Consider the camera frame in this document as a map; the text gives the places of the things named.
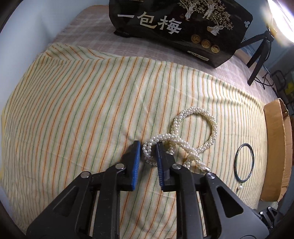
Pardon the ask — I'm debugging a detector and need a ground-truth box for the black mini tripod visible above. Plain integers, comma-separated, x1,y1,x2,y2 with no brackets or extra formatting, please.
239,30,275,86

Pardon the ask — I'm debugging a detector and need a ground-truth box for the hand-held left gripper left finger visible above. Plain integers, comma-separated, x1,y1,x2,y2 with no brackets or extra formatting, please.
26,140,141,239

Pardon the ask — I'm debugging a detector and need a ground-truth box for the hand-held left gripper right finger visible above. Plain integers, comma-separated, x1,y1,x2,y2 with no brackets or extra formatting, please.
155,142,274,239

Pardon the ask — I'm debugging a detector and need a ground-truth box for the yellow striped cloth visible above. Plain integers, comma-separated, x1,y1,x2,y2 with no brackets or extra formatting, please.
1,45,267,239

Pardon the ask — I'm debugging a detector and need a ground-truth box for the black printed snack bag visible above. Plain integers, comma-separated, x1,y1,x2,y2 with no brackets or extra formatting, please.
108,0,253,68

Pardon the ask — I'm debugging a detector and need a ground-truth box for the thick white pearl rope necklace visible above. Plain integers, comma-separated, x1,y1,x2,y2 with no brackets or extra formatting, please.
142,106,217,172

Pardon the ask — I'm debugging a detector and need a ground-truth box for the cardboard box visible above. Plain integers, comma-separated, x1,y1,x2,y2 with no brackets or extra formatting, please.
261,98,294,202

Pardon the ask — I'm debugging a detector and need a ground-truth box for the black bangle with pearl charm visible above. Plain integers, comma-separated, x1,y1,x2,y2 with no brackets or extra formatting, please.
234,143,255,191

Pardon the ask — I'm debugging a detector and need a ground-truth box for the black ring light cable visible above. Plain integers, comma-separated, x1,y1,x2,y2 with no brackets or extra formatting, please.
254,72,279,93

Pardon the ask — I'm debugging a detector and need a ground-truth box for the beige plaid bed sheet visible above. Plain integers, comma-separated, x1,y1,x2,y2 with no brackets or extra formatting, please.
53,5,277,106

